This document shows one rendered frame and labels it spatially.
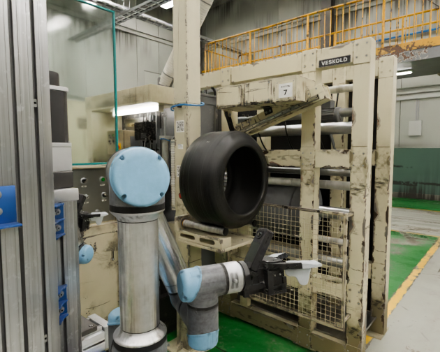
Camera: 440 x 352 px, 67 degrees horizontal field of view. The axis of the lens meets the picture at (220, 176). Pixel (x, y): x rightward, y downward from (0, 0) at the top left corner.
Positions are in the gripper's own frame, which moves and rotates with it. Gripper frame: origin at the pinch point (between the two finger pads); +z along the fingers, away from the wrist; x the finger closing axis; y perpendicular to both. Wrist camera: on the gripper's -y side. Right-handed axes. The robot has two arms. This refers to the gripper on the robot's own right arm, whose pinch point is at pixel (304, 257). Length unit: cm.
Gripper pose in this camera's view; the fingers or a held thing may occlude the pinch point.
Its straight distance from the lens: 96.7
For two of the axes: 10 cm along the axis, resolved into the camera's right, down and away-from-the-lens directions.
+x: 3.9, -0.7, -9.2
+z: 9.2, -0.3, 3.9
